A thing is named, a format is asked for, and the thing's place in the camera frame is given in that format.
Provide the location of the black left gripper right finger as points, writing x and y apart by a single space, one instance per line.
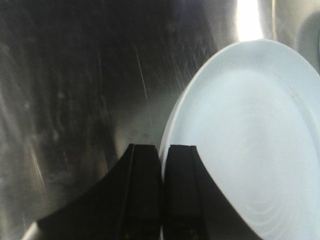
194 206

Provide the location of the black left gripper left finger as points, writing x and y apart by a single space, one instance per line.
123 205

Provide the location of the white round plate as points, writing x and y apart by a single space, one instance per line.
253 113

